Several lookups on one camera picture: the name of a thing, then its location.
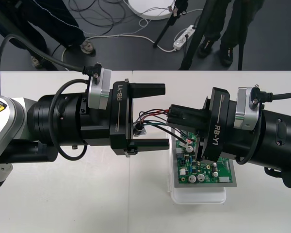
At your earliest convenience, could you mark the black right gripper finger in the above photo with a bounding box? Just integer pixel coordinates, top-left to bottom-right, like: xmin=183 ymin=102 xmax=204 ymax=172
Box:
xmin=169 ymin=103 xmax=210 ymax=121
xmin=166 ymin=115 xmax=210 ymax=134

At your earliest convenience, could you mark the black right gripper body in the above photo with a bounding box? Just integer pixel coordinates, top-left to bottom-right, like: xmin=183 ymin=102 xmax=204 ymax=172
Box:
xmin=195 ymin=86 xmax=262 ymax=162

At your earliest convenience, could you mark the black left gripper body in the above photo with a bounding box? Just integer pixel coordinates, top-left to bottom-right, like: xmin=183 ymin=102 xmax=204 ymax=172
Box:
xmin=80 ymin=78 xmax=138 ymax=158

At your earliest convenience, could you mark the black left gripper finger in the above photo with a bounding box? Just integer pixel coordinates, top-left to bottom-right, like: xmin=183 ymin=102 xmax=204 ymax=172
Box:
xmin=129 ymin=83 xmax=166 ymax=99
xmin=131 ymin=138 xmax=170 ymax=150

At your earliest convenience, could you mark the cable bundle with metal plug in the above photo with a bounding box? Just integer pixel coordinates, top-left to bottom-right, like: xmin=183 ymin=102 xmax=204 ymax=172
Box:
xmin=132 ymin=109 xmax=197 ymax=148

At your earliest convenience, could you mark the thin black stand leg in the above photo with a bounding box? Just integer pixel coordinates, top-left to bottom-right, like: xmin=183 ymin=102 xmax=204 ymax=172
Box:
xmin=153 ymin=0 xmax=188 ymax=49

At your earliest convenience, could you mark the white power strip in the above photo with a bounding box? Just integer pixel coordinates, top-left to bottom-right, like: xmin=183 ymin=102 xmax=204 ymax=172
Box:
xmin=173 ymin=24 xmax=197 ymax=51

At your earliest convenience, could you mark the white round base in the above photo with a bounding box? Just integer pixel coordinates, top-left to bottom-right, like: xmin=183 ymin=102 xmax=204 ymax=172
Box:
xmin=127 ymin=0 xmax=177 ymax=20

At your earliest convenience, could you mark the person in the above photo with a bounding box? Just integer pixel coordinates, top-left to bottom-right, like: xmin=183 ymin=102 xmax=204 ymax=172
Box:
xmin=0 ymin=0 xmax=97 ymax=70
xmin=196 ymin=0 xmax=258 ymax=67

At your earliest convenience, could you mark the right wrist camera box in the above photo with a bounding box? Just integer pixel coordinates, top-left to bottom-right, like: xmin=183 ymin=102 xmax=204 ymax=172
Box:
xmin=234 ymin=83 xmax=263 ymax=131

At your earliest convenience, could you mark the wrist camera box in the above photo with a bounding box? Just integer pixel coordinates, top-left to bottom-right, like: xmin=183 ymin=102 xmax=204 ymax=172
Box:
xmin=86 ymin=62 xmax=113 ymax=110
xmin=234 ymin=83 xmax=263 ymax=131

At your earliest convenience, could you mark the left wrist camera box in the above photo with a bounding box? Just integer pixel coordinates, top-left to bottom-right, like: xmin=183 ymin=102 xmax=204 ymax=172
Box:
xmin=86 ymin=62 xmax=113 ymax=110

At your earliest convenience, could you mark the green circuit board grey frame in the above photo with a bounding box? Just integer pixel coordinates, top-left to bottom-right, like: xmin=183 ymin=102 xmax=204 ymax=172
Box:
xmin=173 ymin=128 xmax=238 ymax=189

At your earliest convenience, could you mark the white floor cable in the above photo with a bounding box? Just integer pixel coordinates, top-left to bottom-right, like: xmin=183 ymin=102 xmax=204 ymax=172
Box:
xmin=62 ymin=33 xmax=176 ymax=71

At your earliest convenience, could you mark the tangled black floor cable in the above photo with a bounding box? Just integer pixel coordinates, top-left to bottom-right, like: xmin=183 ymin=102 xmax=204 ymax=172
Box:
xmin=48 ymin=0 xmax=137 ymax=59

